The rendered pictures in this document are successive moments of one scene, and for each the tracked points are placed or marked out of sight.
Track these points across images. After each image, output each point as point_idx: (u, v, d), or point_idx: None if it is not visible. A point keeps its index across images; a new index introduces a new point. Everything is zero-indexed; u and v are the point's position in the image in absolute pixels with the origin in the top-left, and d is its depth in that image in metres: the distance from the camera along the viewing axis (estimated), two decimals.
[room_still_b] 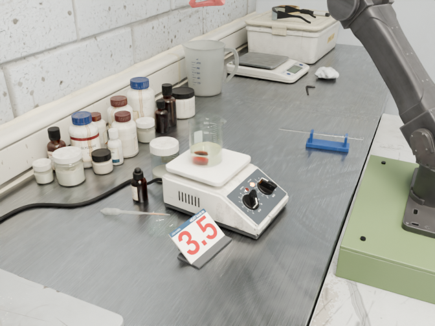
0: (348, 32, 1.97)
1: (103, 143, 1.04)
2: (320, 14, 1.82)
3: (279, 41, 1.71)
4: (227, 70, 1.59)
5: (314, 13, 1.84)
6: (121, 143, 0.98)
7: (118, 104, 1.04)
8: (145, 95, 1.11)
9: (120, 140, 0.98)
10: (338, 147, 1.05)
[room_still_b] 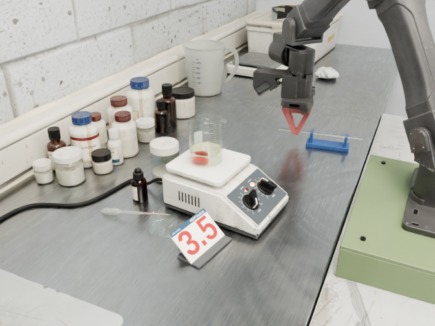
0: (348, 32, 1.97)
1: (103, 143, 1.04)
2: None
3: None
4: (227, 70, 1.59)
5: None
6: (121, 143, 0.98)
7: (118, 104, 1.04)
8: (145, 95, 1.11)
9: (120, 140, 0.98)
10: (338, 147, 1.05)
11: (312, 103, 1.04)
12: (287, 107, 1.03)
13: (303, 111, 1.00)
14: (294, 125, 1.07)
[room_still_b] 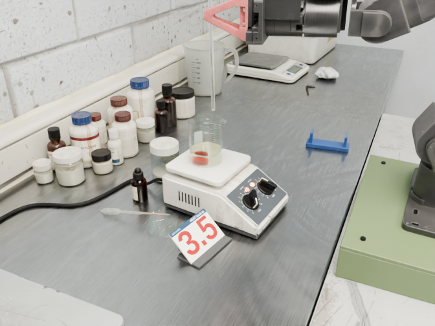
0: (348, 32, 1.97)
1: (103, 143, 1.04)
2: None
3: (279, 41, 1.71)
4: (227, 70, 1.59)
5: None
6: (121, 143, 0.98)
7: (118, 104, 1.04)
8: (145, 95, 1.11)
9: (120, 140, 0.98)
10: (338, 147, 1.05)
11: None
12: (248, 5, 0.65)
13: (247, 35, 0.65)
14: (217, 11, 0.69)
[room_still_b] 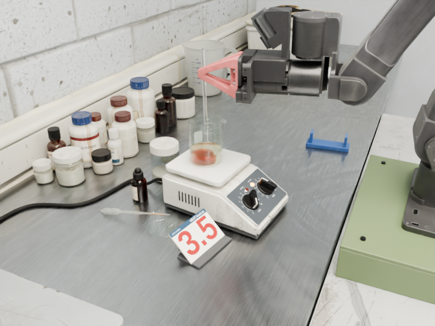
0: (348, 32, 1.97)
1: (103, 143, 1.04)
2: None
3: None
4: (227, 70, 1.59)
5: None
6: (121, 143, 0.98)
7: (118, 104, 1.04)
8: (145, 95, 1.11)
9: (120, 140, 0.98)
10: (338, 147, 1.05)
11: None
12: (238, 67, 0.71)
13: (237, 94, 0.71)
14: (210, 70, 0.75)
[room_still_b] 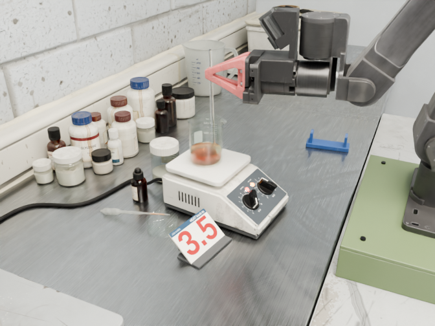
0: (348, 32, 1.97)
1: (103, 143, 1.04)
2: None
3: None
4: (227, 70, 1.59)
5: None
6: (121, 143, 0.98)
7: (118, 104, 1.04)
8: (145, 95, 1.11)
9: (120, 140, 0.98)
10: (338, 147, 1.05)
11: None
12: (245, 68, 0.71)
13: (244, 95, 0.71)
14: (217, 70, 0.75)
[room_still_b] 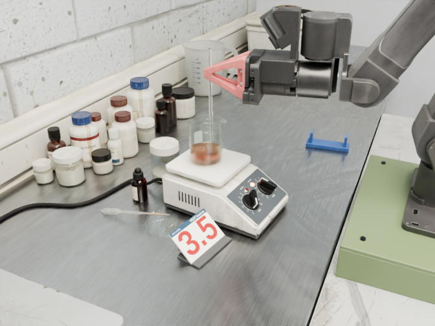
0: None
1: (103, 143, 1.04)
2: None
3: None
4: (227, 70, 1.59)
5: None
6: (121, 143, 0.98)
7: (118, 104, 1.04)
8: (145, 95, 1.11)
9: (120, 140, 0.98)
10: (338, 147, 1.05)
11: None
12: (245, 68, 0.69)
13: (244, 96, 0.69)
14: (216, 70, 0.74)
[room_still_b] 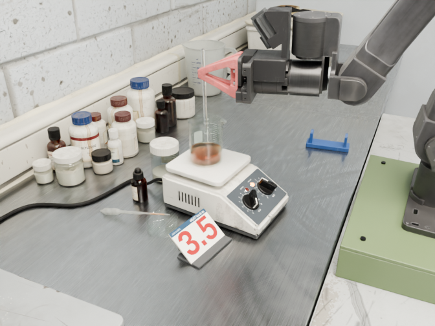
0: (348, 32, 1.97)
1: (103, 143, 1.04)
2: None
3: None
4: (227, 70, 1.59)
5: None
6: (121, 143, 0.98)
7: (118, 104, 1.04)
8: (145, 95, 1.11)
9: (120, 140, 0.98)
10: (338, 147, 1.05)
11: None
12: (238, 67, 0.71)
13: (237, 94, 0.71)
14: (210, 70, 0.75)
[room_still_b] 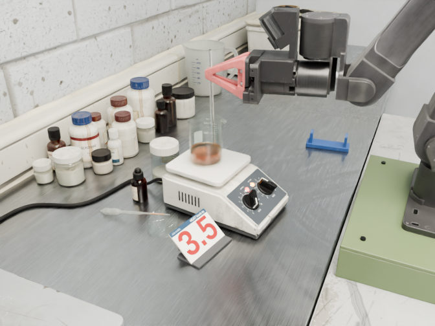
0: (348, 32, 1.97)
1: (103, 143, 1.04)
2: None
3: None
4: (227, 70, 1.59)
5: None
6: (121, 143, 0.98)
7: (118, 104, 1.04)
8: (145, 95, 1.11)
9: (120, 140, 0.98)
10: (338, 147, 1.05)
11: None
12: (245, 68, 0.71)
13: (244, 95, 0.71)
14: (217, 70, 0.75)
